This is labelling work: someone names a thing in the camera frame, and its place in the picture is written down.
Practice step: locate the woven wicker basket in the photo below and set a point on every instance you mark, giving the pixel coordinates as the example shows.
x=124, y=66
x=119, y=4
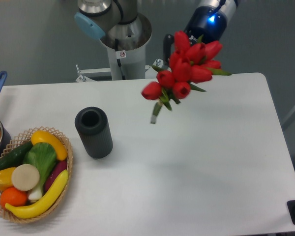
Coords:
x=26, y=137

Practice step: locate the dark grey ribbed vase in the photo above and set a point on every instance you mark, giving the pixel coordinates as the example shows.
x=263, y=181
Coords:
x=93, y=128

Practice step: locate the green bok choy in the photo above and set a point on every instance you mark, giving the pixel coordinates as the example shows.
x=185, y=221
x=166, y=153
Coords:
x=43, y=157

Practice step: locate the yellow squash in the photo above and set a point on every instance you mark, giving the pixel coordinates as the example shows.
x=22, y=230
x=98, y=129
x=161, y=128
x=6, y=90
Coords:
x=42, y=136

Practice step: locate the purple sweet potato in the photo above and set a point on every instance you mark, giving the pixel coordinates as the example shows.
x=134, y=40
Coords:
x=59, y=167

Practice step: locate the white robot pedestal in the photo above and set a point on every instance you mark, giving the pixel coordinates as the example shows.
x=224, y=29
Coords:
x=126, y=59

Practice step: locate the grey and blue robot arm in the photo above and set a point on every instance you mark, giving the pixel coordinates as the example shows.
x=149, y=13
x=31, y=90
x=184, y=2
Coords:
x=97, y=17

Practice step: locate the beige round disc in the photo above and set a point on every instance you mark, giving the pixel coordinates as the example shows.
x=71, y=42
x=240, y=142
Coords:
x=25, y=177

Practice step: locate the yellow banana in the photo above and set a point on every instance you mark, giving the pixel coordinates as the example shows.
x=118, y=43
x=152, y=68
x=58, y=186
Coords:
x=42, y=205

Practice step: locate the orange fruit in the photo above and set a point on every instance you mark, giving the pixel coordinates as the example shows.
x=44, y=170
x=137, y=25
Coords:
x=14, y=197

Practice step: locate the green cucumber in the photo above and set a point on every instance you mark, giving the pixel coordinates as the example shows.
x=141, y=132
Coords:
x=15, y=157

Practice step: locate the yellow bell pepper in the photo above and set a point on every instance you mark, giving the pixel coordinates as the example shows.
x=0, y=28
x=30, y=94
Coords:
x=6, y=178

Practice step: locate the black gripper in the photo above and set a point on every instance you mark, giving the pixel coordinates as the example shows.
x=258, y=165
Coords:
x=206, y=21

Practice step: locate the red tulip bouquet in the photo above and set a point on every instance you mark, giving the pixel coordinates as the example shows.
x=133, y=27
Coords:
x=188, y=65

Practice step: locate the white metal base frame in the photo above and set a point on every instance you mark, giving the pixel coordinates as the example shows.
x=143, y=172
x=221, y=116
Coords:
x=104, y=74

